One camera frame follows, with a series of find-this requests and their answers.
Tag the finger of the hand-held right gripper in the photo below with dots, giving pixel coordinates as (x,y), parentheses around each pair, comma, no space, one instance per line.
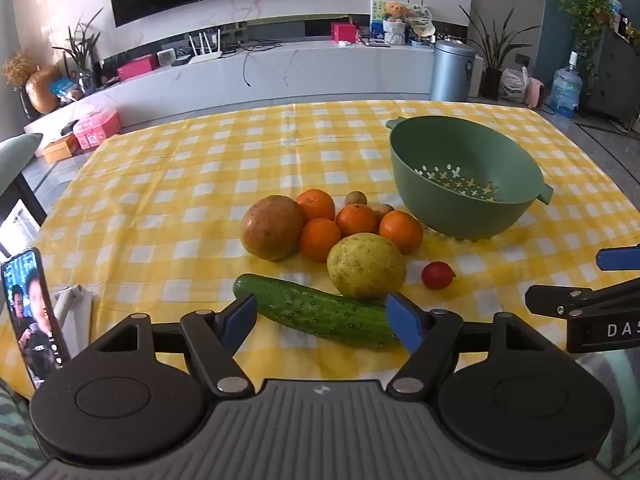
(555,299)
(620,258)

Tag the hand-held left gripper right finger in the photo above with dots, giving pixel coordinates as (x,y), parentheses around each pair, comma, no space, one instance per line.
(404,324)

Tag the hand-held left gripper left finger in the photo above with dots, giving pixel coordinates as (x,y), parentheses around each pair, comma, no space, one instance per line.
(241,316)

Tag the red cherry tomato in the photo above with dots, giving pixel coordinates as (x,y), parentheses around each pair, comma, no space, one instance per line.
(436,275)

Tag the yellow-green pear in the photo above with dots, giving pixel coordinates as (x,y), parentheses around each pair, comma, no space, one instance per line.
(366,266)

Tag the orange tangerine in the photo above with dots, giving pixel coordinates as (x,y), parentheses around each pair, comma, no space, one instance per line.
(320,240)
(356,220)
(317,204)
(401,231)

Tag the green colander bowl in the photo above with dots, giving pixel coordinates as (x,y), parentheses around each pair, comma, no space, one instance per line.
(415,160)

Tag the green cucumber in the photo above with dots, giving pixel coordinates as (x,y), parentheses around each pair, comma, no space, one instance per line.
(315,310)

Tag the brown longan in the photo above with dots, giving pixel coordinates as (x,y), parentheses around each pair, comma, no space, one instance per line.
(356,197)
(385,209)

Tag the yellow checked tablecloth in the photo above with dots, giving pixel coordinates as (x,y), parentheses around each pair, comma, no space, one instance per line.
(175,185)

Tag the white phone stand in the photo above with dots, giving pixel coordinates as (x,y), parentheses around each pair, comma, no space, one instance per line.
(75,315)

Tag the blue water bottle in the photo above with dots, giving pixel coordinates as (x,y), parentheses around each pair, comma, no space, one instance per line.
(566,90)

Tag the grey cabinet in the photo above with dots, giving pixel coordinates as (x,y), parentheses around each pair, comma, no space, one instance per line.
(615,80)

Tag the pink bag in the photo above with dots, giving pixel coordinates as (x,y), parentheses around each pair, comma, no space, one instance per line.
(536,92)

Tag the white plastic bag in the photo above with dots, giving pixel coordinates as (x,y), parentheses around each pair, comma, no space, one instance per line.
(512,85)

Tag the black smartphone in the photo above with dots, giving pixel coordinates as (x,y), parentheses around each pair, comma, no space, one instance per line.
(32,320)

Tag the stack of pink boxes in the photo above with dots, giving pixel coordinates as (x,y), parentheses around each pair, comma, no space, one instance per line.
(97,130)

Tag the trailing green plant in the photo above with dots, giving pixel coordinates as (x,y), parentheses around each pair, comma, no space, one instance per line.
(585,20)

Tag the potted long-leaf plant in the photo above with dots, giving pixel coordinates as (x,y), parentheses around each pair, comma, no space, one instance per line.
(492,50)

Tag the orange box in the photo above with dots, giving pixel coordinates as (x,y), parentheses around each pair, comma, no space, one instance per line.
(60,150)

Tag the grey-blue trash can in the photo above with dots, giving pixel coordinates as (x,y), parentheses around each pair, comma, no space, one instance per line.
(450,72)

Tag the white marble console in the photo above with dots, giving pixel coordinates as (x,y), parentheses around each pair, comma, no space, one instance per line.
(300,70)

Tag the green patterned clothing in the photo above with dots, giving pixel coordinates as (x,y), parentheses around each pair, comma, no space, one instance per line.
(15,435)

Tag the white router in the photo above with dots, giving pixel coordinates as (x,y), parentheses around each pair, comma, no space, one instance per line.
(206,52)

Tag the small white clock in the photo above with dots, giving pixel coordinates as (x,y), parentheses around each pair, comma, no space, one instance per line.
(166,57)

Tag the pink box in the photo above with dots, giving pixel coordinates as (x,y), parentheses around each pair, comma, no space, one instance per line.
(136,67)

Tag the green chair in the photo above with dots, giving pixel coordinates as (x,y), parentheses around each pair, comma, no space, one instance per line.
(15,160)

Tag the red box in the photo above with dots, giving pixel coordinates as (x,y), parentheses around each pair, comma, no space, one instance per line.
(343,31)

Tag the bronze vase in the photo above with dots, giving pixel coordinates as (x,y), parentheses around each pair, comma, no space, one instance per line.
(44,90)

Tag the teddy bear bouquet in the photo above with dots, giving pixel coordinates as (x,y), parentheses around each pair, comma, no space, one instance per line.
(394,20)

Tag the potted grass plant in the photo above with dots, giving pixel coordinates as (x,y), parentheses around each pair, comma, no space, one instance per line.
(80,50)

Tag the dried flower bunch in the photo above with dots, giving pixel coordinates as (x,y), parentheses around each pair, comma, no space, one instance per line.
(19,67)

